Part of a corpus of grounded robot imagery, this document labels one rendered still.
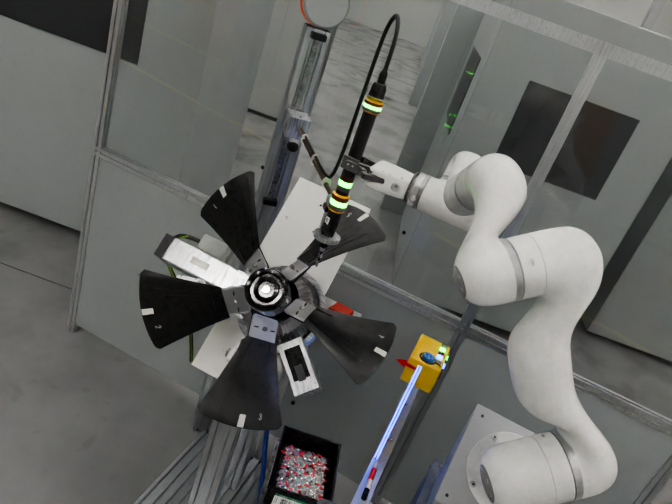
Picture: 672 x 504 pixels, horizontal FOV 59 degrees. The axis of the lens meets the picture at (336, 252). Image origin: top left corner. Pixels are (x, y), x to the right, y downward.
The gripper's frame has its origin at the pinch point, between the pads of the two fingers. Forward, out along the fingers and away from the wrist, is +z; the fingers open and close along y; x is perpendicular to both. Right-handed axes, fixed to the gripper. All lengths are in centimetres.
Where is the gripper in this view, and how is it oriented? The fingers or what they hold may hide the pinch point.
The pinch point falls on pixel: (353, 161)
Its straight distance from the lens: 143.5
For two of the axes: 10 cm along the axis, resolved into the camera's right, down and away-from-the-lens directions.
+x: 3.1, -8.5, -4.3
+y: 3.5, -3.2, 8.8
